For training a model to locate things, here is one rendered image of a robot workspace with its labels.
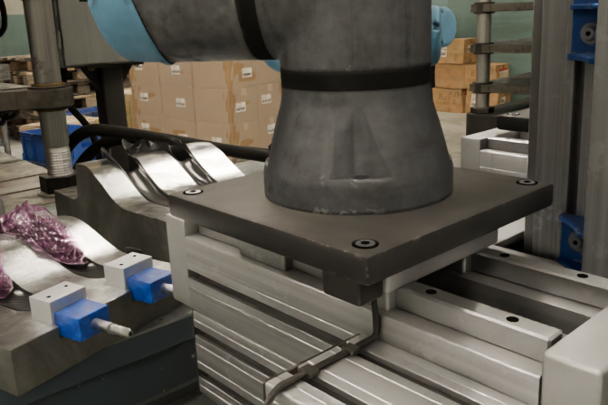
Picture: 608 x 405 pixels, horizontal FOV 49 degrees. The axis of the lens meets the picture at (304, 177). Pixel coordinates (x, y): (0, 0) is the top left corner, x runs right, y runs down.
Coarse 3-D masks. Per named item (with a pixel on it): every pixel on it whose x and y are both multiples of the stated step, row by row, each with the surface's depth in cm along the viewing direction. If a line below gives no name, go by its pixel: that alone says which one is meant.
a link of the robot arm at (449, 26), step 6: (444, 12) 119; (450, 12) 120; (444, 18) 119; (450, 18) 120; (444, 24) 119; (450, 24) 120; (444, 30) 119; (450, 30) 120; (444, 36) 120; (450, 36) 121; (444, 42) 120; (450, 42) 121
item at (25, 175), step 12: (0, 156) 206; (12, 156) 205; (0, 168) 188; (12, 168) 188; (24, 168) 187; (36, 168) 186; (0, 180) 174; (12, 180) 173; (24, 180) 173; (36, 180) 172; (0, 192) 162; (12, 192) 161; (24, 192) 161; (36, 192) 160; (12, 204) 150; (36, 204) 150
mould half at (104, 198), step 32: (96, 160) 121; (160, 160) 122; (224, 160) 127; (64, 192) 129; (96, 192) 114; (128, 192) 112; (96, 224) 117; (128, 224) 107; (160, 224) 98; (160, 256) 100
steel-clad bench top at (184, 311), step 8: (240, 168) 169; (248, 168) 169; (256, 168) 168; (48, 208) 140; (184, 304) 90; (168, 312) 88; (176, 312) 88; (184, 312) 88; (160, 320) 85; (168, 320) 85; (176, 320) 86; (144, 328) 83; (152, 328) 84; (112, 344) 80
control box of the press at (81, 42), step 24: (72, 0) 164; (72, 24) 165; (96, 24) 169; (72, 48) 166; (96, 48) 170; (96, 72) 179; (120, 72) 180; (96, 96) 182; (120, 96) 181; (120, 120) 182
